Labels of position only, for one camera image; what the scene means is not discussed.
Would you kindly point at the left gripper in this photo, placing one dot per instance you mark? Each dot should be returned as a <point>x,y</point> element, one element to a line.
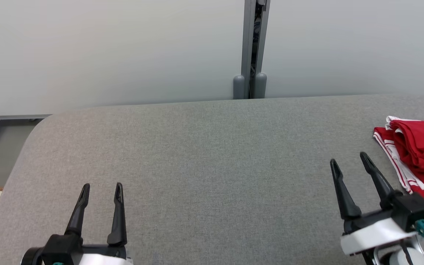
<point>103,257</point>

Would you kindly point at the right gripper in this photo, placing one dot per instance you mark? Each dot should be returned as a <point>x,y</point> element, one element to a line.
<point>374,235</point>

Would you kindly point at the red jersey white trim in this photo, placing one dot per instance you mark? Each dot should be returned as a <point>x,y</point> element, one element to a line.
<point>383,135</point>

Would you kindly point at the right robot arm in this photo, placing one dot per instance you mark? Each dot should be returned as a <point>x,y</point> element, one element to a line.
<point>410,257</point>

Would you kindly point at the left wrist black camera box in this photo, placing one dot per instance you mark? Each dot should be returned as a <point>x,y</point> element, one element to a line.
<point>63,248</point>

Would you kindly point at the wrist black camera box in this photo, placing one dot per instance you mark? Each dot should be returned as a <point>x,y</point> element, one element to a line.
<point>414,209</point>
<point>63,248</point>

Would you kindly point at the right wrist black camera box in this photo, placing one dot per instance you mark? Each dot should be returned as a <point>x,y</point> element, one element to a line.
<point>414,209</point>

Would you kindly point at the grey partition base rail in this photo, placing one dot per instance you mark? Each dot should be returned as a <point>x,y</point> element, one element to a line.
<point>24,117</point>

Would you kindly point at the grey cylindrical post foot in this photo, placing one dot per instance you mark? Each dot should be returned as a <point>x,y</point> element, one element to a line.
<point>239,88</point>
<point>260,86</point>

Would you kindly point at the grey partition post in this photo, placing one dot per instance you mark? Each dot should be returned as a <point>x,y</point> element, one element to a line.
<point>248,36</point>

